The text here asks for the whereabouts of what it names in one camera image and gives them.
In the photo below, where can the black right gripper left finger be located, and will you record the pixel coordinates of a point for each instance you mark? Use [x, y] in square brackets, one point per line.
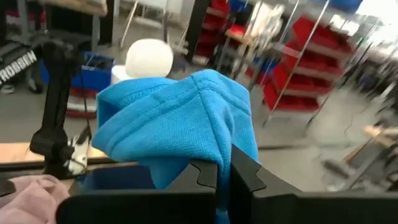
[186, 205]

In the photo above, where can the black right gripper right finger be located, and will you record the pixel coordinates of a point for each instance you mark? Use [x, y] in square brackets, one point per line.
[280, 205]

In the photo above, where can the blue plastic crate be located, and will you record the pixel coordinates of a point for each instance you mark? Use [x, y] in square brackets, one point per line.
[96, 77]

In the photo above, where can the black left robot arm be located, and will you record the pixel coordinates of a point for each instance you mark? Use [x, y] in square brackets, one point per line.
[57, 93]

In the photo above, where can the metal rack red bins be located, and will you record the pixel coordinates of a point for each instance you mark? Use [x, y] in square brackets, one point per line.
[217, 21]
[311, 84]

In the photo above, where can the bright blue fleece garment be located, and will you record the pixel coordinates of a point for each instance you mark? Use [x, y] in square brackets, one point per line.
[174, 124]

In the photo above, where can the pink woven shirt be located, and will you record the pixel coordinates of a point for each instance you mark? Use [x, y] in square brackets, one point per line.
[28, 202]

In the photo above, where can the white rounded object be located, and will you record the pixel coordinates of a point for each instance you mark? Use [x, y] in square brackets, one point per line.
[149, 59]

